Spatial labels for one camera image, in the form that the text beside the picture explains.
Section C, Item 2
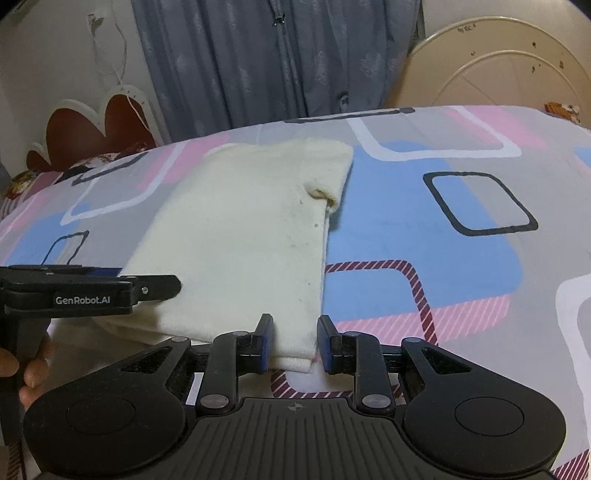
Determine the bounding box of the cream knit sweater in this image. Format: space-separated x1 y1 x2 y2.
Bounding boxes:
100 138 353 372

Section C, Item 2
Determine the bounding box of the person left hand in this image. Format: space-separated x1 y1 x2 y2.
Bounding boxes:
0 334 54 409

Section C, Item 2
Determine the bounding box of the red white heart headboard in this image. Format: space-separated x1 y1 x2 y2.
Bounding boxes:
25 85 163 172

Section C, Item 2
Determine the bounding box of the patterned pink blue bedsheet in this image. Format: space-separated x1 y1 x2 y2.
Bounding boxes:
1 106 590 479

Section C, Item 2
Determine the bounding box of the blue grey curtain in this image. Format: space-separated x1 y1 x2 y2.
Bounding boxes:
132 0 421 141

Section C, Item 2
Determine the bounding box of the white air conditioner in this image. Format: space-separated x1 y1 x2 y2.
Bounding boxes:
0 0 20 16

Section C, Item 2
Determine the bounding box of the cream arched headboard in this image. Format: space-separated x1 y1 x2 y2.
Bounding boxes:
385 16 590 127

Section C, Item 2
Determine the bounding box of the orange plush toy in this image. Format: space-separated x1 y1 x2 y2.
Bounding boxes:
544 102 581 125

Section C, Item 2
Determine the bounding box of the white wall cable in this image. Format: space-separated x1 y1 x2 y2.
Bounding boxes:
86 0 153 135

